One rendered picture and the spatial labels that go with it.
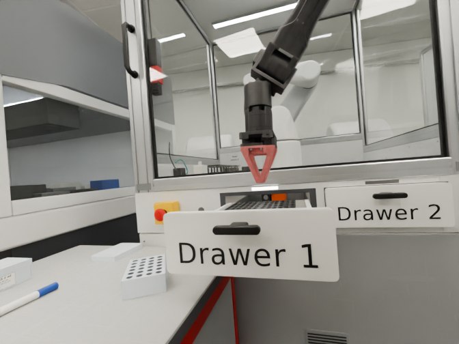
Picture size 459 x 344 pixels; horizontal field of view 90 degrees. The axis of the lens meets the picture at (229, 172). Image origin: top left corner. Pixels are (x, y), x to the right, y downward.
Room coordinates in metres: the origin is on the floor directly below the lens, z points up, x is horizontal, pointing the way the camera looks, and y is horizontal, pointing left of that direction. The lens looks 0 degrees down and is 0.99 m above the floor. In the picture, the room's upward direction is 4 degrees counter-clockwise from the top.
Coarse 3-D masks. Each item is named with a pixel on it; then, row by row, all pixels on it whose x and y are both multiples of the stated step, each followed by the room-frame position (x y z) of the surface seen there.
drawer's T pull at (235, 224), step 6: (234, 222) 0.38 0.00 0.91; (240, 222) 0.38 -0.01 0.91; (246, 222) 0.38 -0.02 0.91; (216, 228) 0.36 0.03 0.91; (222, 228) 0.35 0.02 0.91; (228, 228) 0.35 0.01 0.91; (234, 228) 0.35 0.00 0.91; (240, 228) 0.35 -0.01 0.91; (246, 228) 0.34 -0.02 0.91; (252, 228) 0.34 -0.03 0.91; (258, 228) 0.34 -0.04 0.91; (216, 234) 0.36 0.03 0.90; (222, 234) 0.35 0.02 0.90; (228, 234) 0.35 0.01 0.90; (234, 234) 0.35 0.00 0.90; (240, 234) 0.35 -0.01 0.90; (246, 234) 0.34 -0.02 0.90; (252, 234) 0.34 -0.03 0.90
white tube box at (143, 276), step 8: (152, 256) 0.58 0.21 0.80; (160, 256) 0.58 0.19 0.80; (128, 264) 0.54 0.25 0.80; (136, 264) 0.53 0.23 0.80; (144, 264) 0.53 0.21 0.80; (152, 264) 0.53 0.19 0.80; (160, 264) 0.53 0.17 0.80; (128, 272) 0.49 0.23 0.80; (136, 272) 0.49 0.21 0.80; (144, 272) 0.48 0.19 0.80; (152, 272) 0.48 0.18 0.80; (160, 272) 0.49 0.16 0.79; (128, 280) 0.45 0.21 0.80; (136, 280) 0.46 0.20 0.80; (144, 280) 0.46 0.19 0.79; (152, 280) 0.47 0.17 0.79; (160, 280) 0.47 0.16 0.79; (128, 288) 0.45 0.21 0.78; (136, 288) 0.46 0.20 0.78; (144, 288) 0.46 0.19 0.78; (152, 288) 0.47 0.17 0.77; (160, 288) 0.47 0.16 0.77; (128, 296) 0.45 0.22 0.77; (136, 296) 0.46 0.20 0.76
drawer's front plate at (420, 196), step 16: (336, 192) 0.64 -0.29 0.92; (352, 192) 0.63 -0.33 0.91; (368, 192) 0.62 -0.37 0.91; (416, 192) 0.59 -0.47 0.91; (432, 192) 0.58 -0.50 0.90; (448, 192) 0.57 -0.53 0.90; (336, 208) 0.64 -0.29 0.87; (352, 208) 0.63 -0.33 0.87; (368, 208) 0.62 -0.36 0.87; (384, 208) 0.61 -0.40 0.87; (400, 208) 0.60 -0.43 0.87; (432, 208) 0.58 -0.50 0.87; (448, 208) 0.57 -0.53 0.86; (336, 224) 0.64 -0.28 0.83; (352, 224) 0.63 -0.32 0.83; (368, 224) 0.62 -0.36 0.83; (384, 224) 0.61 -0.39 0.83; (400, 224) 0.60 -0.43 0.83; (416, 224) 0.59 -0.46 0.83; (432, 224) 0.58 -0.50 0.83; (448, 224) 0.57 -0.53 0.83
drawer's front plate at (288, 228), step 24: (168, 216) 0.42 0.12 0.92; (192, 216) 0.41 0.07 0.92; (216, 216) 0.39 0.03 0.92; (240, 216) 0.38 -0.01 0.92; (264, 216) 0.37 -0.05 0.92; (288, 216) 0.36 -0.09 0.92; (312, 216) 0.35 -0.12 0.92; (168, 240) 0.42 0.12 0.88; (192, 240) 0.41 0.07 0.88; (216, 240) 0.40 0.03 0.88; (240, 240) 0.38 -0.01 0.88; (264, 240) 0.37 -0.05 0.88; (288, 240) 0.36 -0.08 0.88; (312, 240) 0.35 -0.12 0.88; (336, 240) 0.34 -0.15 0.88; (168, 264) 0.42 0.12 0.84; (192, 264) 0.41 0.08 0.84; (240, 264) 0.38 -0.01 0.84; (288, 264) 0.36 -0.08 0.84; (312, 264) 0.35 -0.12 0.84; (336, 264) 0.34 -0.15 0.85
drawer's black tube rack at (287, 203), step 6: (234, 204) 0.67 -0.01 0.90; (240, 204) 0.67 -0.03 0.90; (246, 204) 0.65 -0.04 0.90; (252, 204) 0.64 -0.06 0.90; (258, 204) 0.64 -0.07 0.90; (264, 204) 0.63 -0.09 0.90; (270, 204) 0.63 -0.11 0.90; (276, 204) 0.61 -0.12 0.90; (282, 204) 0.60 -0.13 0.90; (288, 204) 0.60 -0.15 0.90; (294, 204) 0.59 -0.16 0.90
